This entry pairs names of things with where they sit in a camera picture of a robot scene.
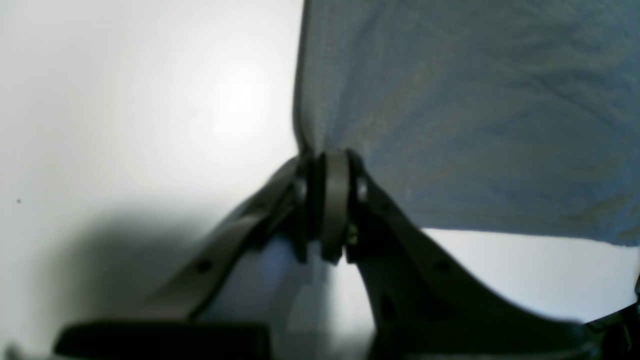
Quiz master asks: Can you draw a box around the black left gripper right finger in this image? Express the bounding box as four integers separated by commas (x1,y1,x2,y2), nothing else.
320,150,598,360

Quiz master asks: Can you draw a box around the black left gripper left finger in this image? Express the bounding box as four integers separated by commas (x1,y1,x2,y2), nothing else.
53,156,314,360

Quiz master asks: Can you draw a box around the grey T-shirt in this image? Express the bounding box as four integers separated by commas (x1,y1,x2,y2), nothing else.
294,0,640,248

